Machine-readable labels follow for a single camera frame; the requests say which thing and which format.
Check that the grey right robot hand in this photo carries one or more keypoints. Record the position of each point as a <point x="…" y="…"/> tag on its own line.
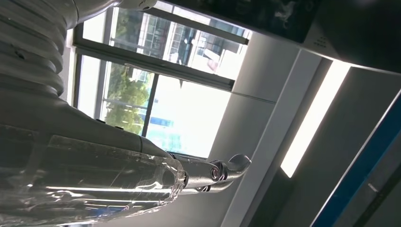
<point x="78" y="141"/>

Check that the ceiling light strip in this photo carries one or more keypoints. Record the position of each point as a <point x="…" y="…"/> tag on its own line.
<point x="313" y="119"/>

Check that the blue trim strip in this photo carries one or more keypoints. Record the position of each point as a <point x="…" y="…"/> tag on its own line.
<point x="360" y="169"/>

